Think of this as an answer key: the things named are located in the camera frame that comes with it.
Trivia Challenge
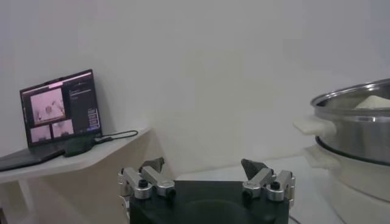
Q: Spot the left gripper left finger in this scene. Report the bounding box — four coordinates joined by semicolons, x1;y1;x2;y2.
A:
118;156;177;200

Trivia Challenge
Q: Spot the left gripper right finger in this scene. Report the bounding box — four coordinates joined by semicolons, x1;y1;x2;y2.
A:
240;158;296;203

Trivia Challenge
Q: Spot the white steamed baozi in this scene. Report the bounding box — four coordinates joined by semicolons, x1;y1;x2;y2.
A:
355;95;390;110

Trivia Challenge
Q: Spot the perforated steel steamer basket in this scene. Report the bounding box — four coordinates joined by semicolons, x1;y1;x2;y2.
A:
292;78;390;167

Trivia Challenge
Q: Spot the white side desk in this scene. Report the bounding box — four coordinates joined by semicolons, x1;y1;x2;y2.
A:
0;126;153;224

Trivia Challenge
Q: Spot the black computer mouse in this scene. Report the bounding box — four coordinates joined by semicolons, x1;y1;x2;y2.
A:
63;136;95;158

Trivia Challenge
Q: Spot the cream electric cooking pot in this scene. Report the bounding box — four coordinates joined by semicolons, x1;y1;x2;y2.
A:
304;136;390;224

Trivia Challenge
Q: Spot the black open laptop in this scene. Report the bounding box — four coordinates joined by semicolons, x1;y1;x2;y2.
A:
0;69;103;173

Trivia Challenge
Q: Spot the black looped hub cable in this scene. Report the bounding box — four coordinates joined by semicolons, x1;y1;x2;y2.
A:
103;130;140;141

